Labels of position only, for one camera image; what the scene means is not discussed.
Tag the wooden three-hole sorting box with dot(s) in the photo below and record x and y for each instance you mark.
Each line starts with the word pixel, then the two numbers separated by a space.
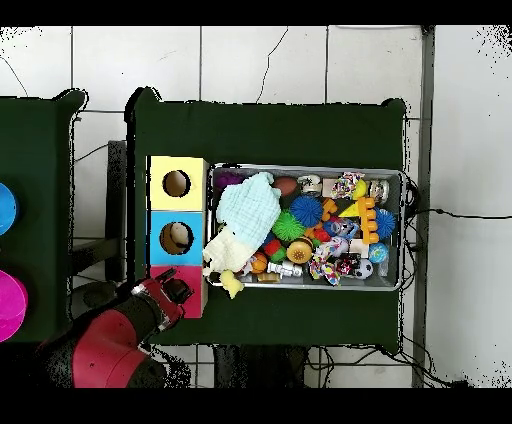
pixel 176 240

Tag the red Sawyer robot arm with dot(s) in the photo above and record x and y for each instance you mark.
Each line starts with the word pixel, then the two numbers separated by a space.
pixel 104 352

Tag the blue puffer ball with eyes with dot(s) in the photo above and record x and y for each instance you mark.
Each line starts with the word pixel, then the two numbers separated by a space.
pixel 306 211

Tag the colourful crumpled cloth ball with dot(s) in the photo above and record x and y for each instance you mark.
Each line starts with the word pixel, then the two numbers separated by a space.
pixel 324 268
pixel 347 184

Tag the green spiky puffer ball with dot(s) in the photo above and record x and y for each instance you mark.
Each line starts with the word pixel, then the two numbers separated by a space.
pixel 287 226

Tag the mint green muslin cloth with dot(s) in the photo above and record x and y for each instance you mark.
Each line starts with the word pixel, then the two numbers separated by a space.
pixel 248 208

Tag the brown toy football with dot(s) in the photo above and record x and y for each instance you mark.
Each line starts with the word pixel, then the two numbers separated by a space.
pixel 284 186

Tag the orange pegged toy block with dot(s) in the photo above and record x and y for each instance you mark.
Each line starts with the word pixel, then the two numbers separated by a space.
pixel 368 220

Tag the blue spiky puffer ball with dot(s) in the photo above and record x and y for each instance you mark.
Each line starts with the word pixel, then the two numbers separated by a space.
pixel 386 223

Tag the cream muslin cloth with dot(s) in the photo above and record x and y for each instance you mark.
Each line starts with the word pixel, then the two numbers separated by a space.
pixel 228 252

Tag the beige round toy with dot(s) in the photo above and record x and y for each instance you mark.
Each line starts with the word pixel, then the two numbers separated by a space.
pixel 180 234

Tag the dark green table cloth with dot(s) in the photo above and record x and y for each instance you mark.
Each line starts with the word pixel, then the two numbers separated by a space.
pixel 260 132
pixel 36 152

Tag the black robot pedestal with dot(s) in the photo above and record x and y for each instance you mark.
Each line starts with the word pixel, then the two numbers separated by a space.
pixel 260 368

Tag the toy burger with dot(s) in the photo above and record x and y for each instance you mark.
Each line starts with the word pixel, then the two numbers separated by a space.
pixel 299 251

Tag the magenta round bowl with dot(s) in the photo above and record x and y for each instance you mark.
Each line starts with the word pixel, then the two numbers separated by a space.
pixel 10 308

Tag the blue round bowl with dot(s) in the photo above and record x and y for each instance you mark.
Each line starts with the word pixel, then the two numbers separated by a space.
pixel 6 208

